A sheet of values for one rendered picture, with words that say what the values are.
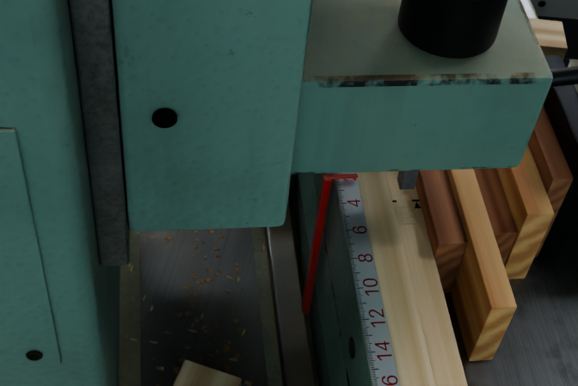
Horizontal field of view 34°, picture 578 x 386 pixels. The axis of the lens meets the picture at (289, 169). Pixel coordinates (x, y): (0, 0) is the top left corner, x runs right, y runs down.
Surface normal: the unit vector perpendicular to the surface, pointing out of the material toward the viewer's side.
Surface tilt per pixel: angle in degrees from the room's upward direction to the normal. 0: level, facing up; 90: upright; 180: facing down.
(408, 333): 0
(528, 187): 0
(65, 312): 90
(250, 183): 90
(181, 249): 0
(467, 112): 90
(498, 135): 90
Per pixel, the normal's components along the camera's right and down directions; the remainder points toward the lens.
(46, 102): 0.36, 0.71
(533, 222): 0.11, 0.75
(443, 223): 0.08, -0.66
